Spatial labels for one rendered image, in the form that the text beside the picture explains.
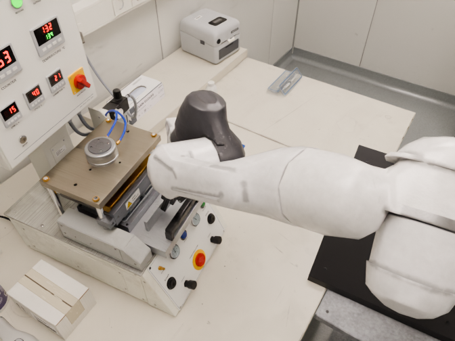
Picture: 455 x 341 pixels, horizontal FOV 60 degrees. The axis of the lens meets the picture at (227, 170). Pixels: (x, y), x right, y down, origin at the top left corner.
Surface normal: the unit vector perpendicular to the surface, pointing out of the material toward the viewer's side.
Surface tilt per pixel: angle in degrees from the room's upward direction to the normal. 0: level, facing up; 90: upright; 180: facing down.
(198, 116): 81
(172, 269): 65
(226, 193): 72
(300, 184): 54
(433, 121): 0
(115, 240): 0
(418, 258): 49
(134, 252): 41
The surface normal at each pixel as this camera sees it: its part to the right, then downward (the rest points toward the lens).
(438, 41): -0.54, 0.61
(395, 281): -0.75, -0.07
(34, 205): 0.00, -0.70
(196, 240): 0.82, -0.02
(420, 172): -0.55, -0.19
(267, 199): -0.79, 0.22
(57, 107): 0.91, 0.30
